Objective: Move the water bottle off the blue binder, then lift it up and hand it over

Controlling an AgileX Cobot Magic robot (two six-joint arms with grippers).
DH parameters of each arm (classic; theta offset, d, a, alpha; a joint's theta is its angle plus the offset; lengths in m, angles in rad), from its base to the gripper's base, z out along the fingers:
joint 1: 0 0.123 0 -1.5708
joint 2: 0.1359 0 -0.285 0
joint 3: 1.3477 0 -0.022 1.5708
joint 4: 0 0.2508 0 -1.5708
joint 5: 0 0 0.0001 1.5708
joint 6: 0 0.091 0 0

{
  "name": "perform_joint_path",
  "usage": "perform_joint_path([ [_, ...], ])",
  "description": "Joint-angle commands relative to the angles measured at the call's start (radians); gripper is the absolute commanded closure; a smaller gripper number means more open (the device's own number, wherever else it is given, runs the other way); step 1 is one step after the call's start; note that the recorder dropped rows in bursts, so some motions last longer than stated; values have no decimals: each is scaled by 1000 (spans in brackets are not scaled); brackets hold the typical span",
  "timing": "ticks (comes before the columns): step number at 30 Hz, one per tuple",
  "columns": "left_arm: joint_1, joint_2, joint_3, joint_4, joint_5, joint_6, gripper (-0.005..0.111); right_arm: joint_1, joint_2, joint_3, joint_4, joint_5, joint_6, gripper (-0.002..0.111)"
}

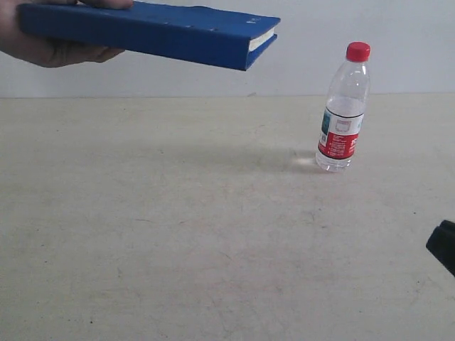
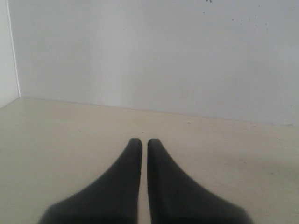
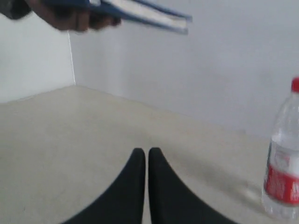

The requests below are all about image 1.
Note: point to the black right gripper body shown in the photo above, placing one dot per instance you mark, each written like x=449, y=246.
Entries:
x=441, y=245

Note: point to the person's open hand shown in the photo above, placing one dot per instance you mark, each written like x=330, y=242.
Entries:
x=44, y=52

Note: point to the clear plastic water bottle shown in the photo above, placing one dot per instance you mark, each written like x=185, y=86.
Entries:
x=344, y=110

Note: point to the blue ring-bound notebook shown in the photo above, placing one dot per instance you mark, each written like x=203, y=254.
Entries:
x=196, y=34

